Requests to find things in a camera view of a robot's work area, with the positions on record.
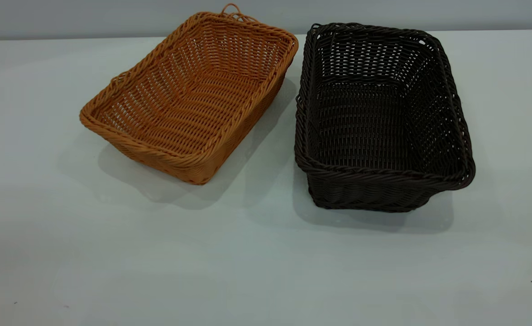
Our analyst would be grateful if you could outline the dark brown wicker basket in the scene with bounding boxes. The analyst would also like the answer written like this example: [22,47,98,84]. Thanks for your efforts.
[294,23,476,212]

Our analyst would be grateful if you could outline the light brown wicker basket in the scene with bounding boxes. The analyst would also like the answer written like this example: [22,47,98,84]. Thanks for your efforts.
[79,4,299,185]

